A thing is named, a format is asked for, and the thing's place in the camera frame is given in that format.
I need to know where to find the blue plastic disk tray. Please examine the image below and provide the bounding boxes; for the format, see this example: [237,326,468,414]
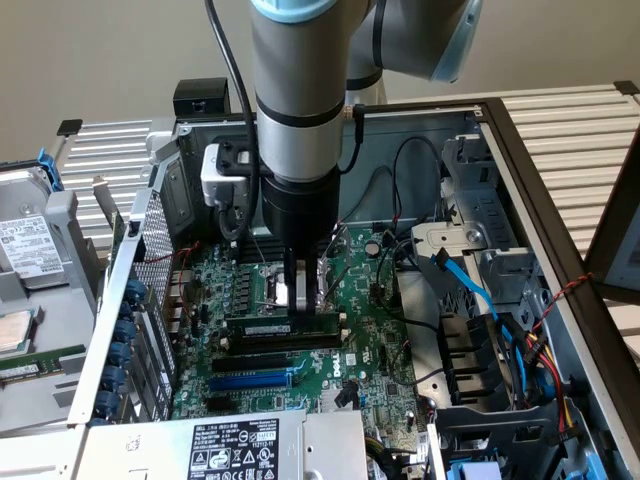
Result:
[446,458,504,480]

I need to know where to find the green motherboard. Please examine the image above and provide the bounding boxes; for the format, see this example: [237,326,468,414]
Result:
[169,222,436,436]

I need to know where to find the silver hard disk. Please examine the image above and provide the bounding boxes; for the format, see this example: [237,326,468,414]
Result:
[0,167,71,291]

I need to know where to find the CPU socket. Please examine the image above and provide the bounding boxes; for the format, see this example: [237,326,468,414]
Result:
[255,259,332,317]

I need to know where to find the graphics card with metal bracket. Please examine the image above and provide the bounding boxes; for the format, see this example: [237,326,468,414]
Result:
[91,173,129,266]

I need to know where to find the blue disk wire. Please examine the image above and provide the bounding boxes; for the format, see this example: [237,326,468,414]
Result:
[430,247,526,386]

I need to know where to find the blue expansion slot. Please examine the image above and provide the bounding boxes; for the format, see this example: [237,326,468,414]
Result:
[207,369,295,394]

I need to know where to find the thin red wire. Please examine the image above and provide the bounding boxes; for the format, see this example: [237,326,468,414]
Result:
[143,241,202,322]

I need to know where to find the gray parts rack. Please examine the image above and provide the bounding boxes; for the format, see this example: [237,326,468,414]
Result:
[0,189,109,434]

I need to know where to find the yellow power wire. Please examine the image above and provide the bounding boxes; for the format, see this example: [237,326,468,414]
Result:
[542,343,577,437]

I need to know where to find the black motherboard plug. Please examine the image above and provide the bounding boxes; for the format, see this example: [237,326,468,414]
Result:
[333,380,357,409]

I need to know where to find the silver socket cover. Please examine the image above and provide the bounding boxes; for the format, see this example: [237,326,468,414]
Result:
[319,225,352,309]

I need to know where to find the dark framed panel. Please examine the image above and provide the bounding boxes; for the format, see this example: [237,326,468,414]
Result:
[582,144,640,306]

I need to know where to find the red and black twisted wire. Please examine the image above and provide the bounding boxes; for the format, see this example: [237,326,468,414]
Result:
[529,271,597,334]

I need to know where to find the black looped wire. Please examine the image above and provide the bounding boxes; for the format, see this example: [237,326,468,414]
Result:
[392,136,445,224]

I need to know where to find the black curved wire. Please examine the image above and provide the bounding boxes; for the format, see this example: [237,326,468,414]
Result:
[376,238,442,335]

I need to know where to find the thin metal locking lever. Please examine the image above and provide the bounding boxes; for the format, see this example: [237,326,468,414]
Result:
[249,234,269,266]
[323,264,352,304]

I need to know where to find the open PC case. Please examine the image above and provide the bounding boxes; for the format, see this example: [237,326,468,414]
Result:
[67,97,640,480]

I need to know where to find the black fan shroud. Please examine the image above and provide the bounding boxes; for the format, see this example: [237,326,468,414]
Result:
[437,312,524,407]

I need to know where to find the silver CPU chip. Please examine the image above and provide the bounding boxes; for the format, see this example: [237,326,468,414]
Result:
[0,308,37,352]

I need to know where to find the black arched wire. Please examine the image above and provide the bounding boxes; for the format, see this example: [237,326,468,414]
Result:
[358,163,397,224]

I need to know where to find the metal disk bay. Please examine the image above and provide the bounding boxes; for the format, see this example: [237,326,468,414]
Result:
[409,132,549,321]

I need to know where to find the black box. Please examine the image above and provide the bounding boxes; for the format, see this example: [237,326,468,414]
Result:
[173,78,232,120]

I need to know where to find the silver power supply with label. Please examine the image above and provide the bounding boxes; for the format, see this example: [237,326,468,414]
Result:
[74,409,369,480]

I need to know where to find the long black expansion slot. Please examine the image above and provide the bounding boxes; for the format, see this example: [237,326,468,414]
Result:
[211,352,290,374]

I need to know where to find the red power wire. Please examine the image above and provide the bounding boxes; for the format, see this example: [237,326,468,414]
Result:
[529,344,569,431]

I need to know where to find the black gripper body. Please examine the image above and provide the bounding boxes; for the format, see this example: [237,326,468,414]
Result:
[260,167,342,251]

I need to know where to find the black camera cable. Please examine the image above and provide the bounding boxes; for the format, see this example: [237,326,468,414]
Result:
[203,0,264,242]

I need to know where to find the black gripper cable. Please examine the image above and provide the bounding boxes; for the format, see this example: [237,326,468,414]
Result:
[339,103,367,175]

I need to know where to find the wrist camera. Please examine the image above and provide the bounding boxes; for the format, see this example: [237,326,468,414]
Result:
[199,142,251,209]

